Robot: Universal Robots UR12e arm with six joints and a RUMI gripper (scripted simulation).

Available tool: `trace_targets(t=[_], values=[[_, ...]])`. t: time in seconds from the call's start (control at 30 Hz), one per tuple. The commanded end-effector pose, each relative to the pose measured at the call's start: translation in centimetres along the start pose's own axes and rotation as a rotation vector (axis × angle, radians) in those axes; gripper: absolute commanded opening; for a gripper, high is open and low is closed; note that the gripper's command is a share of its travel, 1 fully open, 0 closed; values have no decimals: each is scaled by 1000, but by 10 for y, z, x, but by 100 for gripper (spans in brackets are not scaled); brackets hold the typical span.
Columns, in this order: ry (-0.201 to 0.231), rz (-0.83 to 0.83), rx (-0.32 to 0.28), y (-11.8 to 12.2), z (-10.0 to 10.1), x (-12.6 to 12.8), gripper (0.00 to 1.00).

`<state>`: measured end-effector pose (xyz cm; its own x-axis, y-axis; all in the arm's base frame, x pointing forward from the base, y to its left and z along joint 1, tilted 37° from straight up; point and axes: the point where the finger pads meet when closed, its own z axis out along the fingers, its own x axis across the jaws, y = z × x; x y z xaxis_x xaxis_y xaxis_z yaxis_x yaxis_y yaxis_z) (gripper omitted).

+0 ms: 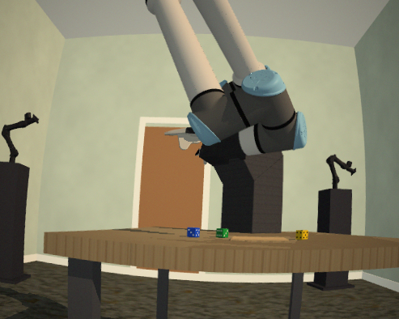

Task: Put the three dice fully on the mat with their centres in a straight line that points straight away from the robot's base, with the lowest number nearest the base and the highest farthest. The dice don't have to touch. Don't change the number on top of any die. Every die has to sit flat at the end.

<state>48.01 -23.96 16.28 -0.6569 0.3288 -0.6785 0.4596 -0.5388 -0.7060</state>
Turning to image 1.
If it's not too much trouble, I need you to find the yellow die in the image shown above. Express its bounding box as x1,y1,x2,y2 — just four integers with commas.
295,230,308,240

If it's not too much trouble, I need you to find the blue die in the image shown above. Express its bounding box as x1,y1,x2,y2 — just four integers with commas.
187,228,200,237

